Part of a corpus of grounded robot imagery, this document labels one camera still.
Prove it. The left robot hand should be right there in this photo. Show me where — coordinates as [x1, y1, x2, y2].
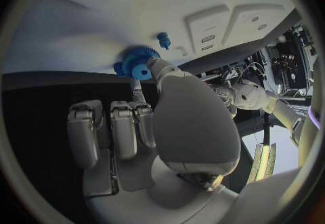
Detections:
[214, 85, 238, 119]

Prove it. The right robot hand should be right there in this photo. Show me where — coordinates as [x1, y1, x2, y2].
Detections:
[66, 56, 242, 224]

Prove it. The blue gear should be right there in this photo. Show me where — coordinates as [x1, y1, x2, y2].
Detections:
[118, 44, 162, 82]

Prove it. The white task board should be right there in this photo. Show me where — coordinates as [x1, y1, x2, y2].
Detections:
[3, 0, 303, 76]

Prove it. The cluttered equipment rack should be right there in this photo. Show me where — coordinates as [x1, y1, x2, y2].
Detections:
[199, 23, 320, 99]

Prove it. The small blue peg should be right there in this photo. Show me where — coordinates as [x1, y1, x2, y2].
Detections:
[156, 32, 172, 50]

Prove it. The small blue post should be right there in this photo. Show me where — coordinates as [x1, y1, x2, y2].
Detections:
[112, 61, 127, 77]

